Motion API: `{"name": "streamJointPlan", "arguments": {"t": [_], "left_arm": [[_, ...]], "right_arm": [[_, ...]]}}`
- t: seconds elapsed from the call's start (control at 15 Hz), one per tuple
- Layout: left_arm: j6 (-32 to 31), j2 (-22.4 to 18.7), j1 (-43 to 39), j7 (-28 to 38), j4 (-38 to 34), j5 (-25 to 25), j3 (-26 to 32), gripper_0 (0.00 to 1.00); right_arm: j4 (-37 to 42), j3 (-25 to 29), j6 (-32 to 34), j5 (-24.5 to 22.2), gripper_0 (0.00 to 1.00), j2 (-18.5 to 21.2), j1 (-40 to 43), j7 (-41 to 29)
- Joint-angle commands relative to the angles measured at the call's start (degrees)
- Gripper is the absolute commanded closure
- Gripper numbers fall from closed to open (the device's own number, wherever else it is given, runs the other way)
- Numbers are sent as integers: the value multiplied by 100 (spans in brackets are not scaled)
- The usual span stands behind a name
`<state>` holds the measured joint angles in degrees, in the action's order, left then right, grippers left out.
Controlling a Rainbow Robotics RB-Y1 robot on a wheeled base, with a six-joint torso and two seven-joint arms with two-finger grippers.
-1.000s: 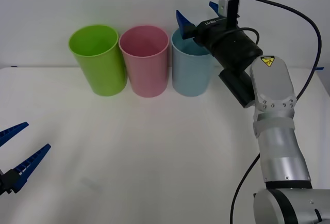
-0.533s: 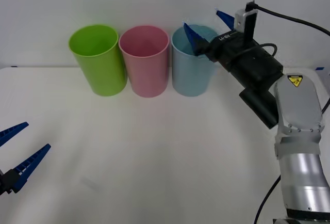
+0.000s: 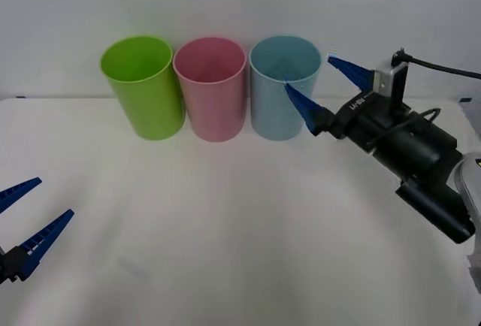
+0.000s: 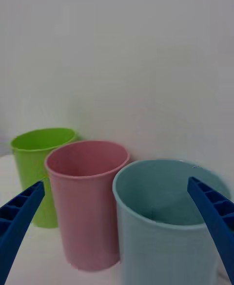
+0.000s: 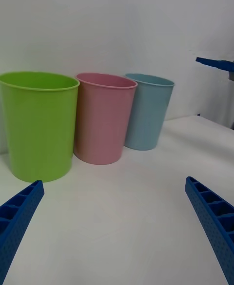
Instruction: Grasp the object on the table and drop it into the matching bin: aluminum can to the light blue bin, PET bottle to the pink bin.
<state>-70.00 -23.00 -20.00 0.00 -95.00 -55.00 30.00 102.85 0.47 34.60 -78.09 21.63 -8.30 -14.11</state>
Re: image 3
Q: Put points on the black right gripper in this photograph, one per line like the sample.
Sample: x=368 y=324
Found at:
x=360 y=119

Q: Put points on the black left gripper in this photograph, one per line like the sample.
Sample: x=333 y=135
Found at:
x=6 y=267

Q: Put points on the pale blue plastic bin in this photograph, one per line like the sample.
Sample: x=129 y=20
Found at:
x=272 y=115

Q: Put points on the pink plastic bin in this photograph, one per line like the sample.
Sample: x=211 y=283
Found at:
x=216 y=112

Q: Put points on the green plastic bin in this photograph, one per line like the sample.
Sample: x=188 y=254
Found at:
x=150 y=108

